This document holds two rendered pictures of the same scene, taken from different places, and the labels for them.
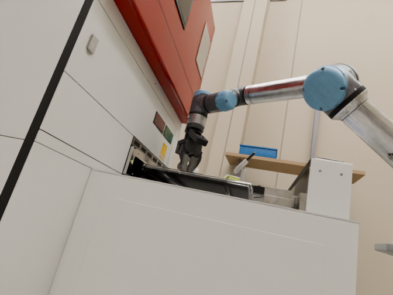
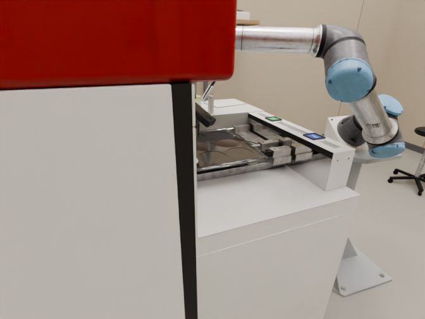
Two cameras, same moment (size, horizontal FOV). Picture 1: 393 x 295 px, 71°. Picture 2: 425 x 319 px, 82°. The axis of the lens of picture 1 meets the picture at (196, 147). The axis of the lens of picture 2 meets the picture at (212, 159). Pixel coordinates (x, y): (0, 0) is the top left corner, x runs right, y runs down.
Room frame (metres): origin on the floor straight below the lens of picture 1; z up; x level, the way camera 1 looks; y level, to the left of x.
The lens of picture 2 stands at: (0.28, 0.44, 1.25)
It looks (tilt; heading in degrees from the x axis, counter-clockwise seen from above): 24 degrees down; 324
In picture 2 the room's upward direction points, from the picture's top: 1 degrees clockwise
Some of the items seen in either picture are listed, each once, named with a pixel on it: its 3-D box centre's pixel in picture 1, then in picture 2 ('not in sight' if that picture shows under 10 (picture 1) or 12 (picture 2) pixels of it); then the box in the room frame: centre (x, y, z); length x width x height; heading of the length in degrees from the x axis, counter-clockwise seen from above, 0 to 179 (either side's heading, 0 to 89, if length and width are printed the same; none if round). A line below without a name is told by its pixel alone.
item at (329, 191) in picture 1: (306, 204); (288, 142); (0.89, -0.39, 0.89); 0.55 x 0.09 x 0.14; 166
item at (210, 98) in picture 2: (239, 172); (207, 99); (1.25, -0.22, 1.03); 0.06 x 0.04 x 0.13; 76
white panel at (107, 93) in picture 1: (140, 128); (149, 139); (0.91, 0.21, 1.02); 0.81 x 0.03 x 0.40; 166
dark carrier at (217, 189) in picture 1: (203, 185); (202, 147); (1.04, -0.06, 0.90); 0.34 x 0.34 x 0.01; 76
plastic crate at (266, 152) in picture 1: (258, 155); not in sight; (2.53, -0.60, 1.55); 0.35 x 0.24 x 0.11; 72
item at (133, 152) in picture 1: (150, 175); not in sight; (1.08, 0.15, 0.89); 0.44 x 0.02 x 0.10; 166
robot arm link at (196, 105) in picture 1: (201, 105); not in sight; (1.02, 0.02, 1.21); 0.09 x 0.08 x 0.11; 45
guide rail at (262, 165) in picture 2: not in sight; (228, 171); (0.91, -0.09, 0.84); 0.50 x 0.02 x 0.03; 76
